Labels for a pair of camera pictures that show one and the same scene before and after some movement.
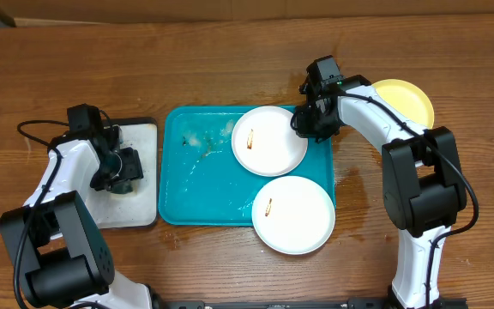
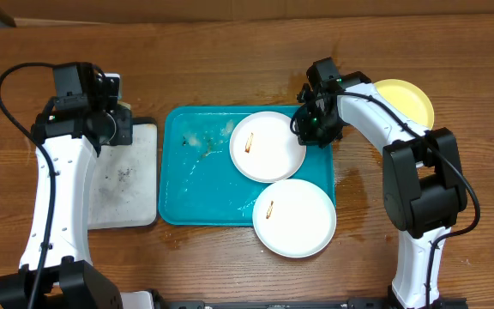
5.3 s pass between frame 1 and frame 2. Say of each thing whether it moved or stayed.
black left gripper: moved
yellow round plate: stayed
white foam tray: stayed
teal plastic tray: stayed
